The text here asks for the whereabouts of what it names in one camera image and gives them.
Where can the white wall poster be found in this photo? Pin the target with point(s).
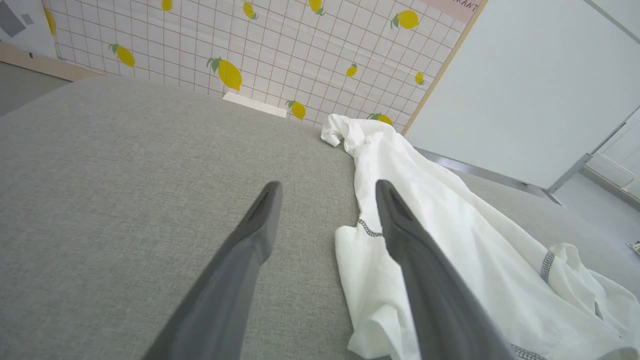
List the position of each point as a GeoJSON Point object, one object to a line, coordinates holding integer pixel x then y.
{"type": "Point", "coordinates": [20, 25]}

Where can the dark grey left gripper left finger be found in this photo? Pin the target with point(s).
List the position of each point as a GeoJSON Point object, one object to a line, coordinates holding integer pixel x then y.
{"type": "Point", "coordinates": [235, 280]}

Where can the white cabinet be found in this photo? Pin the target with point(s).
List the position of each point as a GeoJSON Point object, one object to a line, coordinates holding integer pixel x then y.
{"type": "Point", "coordinates": [620, 160]}

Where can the plain white partition panel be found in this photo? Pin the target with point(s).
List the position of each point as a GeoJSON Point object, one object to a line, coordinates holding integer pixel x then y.
{"type": "Point", "coordinates": [520, 90]}

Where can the white garment with grey stitching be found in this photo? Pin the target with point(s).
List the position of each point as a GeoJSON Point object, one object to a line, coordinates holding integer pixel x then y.
{"type": "Point", "coordinates": [475, 240]}

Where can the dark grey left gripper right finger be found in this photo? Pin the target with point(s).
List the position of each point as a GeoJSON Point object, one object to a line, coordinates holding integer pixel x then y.
{"type": "Point", "coordinates": [435, 300]}

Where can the white rectangular box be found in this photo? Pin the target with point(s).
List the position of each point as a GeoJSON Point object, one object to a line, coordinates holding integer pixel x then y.
{"type": "Point", "coordinates": [255, 104]}

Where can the grey fabric sofa surface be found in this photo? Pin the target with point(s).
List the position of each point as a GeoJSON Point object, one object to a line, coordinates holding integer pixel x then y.
{"type": "Point", "coordinates": [125, 190]}

